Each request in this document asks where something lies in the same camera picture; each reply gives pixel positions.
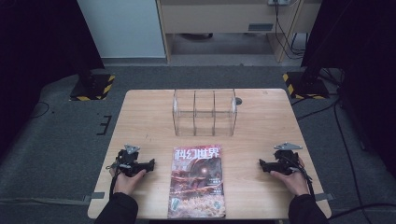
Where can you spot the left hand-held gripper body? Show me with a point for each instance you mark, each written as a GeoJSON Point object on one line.
{"type": "Point", "coordinates": [127, 160]}

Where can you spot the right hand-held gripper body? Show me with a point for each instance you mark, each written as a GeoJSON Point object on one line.
{"type": "Point", "coordinates": [285, 160]}

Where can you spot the red illustrated magazine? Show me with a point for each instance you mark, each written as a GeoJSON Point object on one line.
{"type": "Point", "coordinates": [196, 183]}

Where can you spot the clear acrylic divided rack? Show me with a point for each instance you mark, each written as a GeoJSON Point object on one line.
{"type": "Point", "coordinates": [204, 113]}

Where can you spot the person's left hand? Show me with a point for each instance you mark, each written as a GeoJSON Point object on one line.
{"type": "Point", "coordinates": [127, 183]}

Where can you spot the person's right hand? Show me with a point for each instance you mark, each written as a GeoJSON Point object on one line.
{"type": "Point", "coordinates": [294, 182]}

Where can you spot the grey tape strip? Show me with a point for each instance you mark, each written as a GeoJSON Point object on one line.
{"type": "Point", "coordinates": [323, 196]}
{"type": "Point", "coordinates": [95, 196]}

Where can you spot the small grey round disc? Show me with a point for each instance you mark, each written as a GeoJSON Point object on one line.
{"type": "Point", "coordinates": [238, 100]}

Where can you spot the striped black stand base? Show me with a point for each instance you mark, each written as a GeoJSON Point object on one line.
{"type": "Point", "coordinates": [93, 87]}
{"type": "Point", "coordinates": [306, 85]}

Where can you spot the black curtain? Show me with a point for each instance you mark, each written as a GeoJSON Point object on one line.
{"type": "Point", "coordinates": [358, 62]}
{"type": "Point", "coordinates": [40, 62]}

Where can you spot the white panel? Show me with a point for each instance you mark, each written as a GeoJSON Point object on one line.
{"type": "Point", "coordinates": [121, 28]}

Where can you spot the light wooden desk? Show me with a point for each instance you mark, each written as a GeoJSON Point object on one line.
{"type": "Point", "coordinates": [224, 21]}

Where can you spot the white power strip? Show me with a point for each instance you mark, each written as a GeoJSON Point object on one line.
{"type": "Point", "coordinates": [279, 2]}

